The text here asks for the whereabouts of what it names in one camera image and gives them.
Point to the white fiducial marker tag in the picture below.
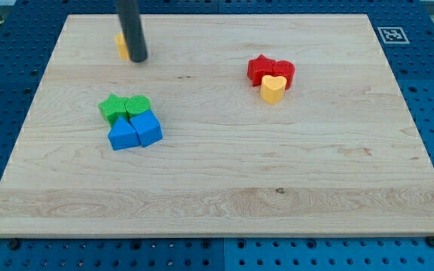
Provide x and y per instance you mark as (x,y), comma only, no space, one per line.
(393,35)

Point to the blue triangle block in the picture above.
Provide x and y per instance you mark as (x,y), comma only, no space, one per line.
(123,135)

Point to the yellow heart block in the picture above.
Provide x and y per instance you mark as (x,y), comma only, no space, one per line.
(273,88)

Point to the green star block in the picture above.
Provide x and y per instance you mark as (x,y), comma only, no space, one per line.
(113,108)

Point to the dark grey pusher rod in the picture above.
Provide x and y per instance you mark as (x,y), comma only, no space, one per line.
(131,25)

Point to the light wooden board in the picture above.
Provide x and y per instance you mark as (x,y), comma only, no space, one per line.
(338,156)

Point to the green cylinder block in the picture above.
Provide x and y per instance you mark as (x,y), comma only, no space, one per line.
(136,105)

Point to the red round block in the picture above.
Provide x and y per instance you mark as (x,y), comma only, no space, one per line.
(285,69)

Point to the black bolt front right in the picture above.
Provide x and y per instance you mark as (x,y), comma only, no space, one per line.
(430,241)

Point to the red star block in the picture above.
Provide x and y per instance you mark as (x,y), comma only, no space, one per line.
(259,67)

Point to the blue cube block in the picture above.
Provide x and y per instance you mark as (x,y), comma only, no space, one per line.
(147,127)

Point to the yellow hexagon block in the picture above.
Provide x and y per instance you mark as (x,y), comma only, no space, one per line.
(121,46)

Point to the black bolt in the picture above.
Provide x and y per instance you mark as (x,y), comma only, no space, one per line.
(14,244)
(430,241)

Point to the black bolt front left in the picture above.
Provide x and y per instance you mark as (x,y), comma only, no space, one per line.
(14,244)

